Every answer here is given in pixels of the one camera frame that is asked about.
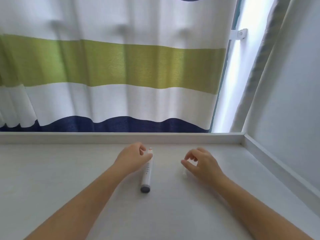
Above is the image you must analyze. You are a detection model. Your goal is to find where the person's right hand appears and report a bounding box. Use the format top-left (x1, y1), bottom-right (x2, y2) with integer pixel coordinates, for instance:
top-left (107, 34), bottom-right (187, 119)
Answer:
top-left (181, 147), bottom-right (227, 187)

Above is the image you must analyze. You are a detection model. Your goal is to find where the person's left forearm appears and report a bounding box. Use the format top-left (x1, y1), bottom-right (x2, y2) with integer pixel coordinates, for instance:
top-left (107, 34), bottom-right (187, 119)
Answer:
top-left (25, 163), bottom-right (132, 240)

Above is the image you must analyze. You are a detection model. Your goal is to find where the white electric toothbrush handle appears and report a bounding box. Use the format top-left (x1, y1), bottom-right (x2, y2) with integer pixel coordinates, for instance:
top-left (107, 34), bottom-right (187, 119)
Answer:
top-left (140, 147), bottom-right (154, 194)

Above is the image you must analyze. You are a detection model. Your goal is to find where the white window bracket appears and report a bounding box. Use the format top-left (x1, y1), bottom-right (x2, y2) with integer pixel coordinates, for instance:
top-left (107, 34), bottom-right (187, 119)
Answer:
top-left (230, 28), bottom-right (248, 41)

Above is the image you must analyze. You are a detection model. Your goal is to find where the white green blue striped curtain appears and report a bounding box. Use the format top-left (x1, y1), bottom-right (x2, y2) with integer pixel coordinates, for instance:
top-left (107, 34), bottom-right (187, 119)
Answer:
top-left (0, 0), bottom-right (239, 133)

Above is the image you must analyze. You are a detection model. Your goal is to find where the bright window pane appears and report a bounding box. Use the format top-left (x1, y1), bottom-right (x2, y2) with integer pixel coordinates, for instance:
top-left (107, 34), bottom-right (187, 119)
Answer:
top-left (211, 0), bottom-right (278, 133)

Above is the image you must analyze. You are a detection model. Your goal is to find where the person's left hand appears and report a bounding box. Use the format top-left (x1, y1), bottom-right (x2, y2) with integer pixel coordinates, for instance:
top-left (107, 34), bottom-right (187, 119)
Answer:
top-left (112, 142), bottom-right (153, 176)

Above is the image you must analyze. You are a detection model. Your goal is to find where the person's right forearm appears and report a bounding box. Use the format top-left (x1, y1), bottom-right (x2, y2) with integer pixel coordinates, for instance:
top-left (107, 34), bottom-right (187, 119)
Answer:
top-left (215, 175), bottom-right (314, 240)

